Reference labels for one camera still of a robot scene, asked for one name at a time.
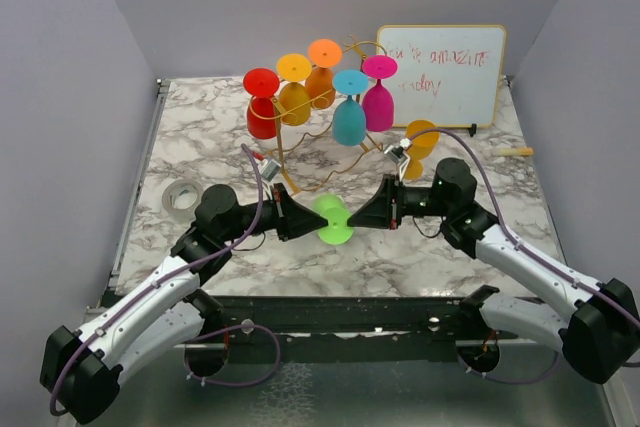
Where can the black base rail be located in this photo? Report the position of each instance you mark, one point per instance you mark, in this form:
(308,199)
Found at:
(264,330)

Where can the green wine glass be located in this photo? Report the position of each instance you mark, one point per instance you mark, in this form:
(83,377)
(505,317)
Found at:
(333,210)

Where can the red wine glass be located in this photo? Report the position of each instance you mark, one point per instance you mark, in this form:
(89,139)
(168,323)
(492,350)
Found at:
(261,84)

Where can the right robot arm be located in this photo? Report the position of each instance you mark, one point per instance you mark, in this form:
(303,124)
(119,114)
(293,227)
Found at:
(593,325)

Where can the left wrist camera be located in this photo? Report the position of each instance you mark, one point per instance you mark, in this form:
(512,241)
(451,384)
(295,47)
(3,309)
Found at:
(268,167)

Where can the yellow wine glass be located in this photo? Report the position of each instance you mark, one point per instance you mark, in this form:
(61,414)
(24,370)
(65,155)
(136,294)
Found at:
(421,147)

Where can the whiteboard marker pen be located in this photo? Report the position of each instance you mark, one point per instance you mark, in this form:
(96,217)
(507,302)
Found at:
(513,152)

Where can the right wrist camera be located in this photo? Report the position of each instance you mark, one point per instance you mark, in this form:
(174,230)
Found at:
(398,153)

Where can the clear tape roll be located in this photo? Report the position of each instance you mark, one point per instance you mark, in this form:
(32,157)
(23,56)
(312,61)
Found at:
(180,199)

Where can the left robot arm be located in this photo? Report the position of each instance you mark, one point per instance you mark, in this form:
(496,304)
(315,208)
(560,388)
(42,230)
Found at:
(84,368)

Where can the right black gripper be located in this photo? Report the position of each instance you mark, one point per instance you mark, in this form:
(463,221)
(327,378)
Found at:
(384,210)

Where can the gold wire glass rack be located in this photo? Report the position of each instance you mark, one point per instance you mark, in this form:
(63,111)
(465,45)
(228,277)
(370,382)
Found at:
(311,160)

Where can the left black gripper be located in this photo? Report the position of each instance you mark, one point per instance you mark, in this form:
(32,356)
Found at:
(294,220)

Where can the amber wine glass rear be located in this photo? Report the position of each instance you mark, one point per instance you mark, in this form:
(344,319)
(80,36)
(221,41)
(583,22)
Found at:
(294,69)

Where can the magenta wine glass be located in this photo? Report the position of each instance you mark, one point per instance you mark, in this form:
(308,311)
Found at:
(377,103)

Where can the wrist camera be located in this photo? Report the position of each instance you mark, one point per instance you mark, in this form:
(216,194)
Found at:
(398,153)
(268,167)

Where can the teal wine glass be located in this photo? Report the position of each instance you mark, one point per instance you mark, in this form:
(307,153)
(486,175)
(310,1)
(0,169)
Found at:
(349,120)

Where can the orange wine glass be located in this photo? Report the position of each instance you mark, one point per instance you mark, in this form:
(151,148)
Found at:
(324,55)

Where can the small whiteboard with writing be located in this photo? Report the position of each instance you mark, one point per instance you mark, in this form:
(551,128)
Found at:
(447,74)

